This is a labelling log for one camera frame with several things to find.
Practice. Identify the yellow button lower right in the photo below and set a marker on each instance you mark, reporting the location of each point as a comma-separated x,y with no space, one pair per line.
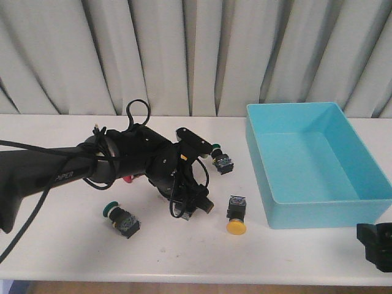
235,214

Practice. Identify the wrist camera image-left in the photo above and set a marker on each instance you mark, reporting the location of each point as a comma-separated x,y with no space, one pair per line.
193,140

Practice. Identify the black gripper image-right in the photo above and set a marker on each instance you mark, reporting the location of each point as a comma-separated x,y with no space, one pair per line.
376,239

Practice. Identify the blue plastic box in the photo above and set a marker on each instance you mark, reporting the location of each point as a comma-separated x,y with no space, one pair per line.
312,168

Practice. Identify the green button upper right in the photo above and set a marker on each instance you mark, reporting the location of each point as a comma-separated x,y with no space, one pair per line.
221,161

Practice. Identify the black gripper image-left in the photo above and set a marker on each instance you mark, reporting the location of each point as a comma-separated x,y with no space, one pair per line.
171,172

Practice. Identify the green button lower left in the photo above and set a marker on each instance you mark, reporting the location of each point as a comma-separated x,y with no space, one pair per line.
123,221

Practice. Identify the green button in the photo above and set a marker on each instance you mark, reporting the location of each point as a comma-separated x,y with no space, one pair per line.
123,221
221,161

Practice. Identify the grey pleated curtain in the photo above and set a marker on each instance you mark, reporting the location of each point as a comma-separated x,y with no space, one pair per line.
194,58

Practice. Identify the red button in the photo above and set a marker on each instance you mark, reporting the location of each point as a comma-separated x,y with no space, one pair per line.
180,211
129,179

